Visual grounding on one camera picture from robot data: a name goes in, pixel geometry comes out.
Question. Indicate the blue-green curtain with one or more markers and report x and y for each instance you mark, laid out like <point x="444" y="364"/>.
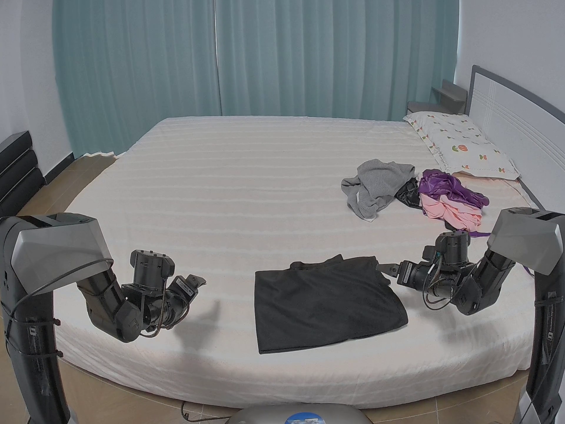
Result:
<point x="137" y="60"/>
<point x="335" y="47"/>

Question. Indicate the pile of clothes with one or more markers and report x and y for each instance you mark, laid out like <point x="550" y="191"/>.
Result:
<point x="446" y="201"/>

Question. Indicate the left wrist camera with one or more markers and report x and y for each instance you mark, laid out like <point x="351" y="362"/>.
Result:
<point x="151" y="270"/>

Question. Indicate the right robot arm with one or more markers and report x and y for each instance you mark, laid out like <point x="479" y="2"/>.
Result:
<point x="521" y="245"/>

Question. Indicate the black T-shirt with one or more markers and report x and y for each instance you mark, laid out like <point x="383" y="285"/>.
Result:
<point x="322" y="303"/>

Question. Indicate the grey bedside table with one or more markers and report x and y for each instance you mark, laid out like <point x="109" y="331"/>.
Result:
<point x="441" y="95"/>

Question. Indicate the bed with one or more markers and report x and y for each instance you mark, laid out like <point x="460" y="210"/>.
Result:
<point x="265" y="183"/>

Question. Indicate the grey garment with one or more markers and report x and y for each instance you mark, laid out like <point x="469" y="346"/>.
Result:
<point x="377" y="186"/>

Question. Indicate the white printed pillow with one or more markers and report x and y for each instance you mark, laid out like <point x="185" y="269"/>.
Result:
<point x="461" y="144"/>

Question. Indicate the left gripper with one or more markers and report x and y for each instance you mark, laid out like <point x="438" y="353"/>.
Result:
<point x="185" y="287"/>

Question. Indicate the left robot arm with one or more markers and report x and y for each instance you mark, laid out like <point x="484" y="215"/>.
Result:
<point x="57" y="254"/>

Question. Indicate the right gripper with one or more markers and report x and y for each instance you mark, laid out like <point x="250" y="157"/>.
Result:
<point x="410" y="274"/>

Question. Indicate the black chest of drawers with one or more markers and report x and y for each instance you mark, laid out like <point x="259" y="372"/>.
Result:
<point x="17" y="170"/>

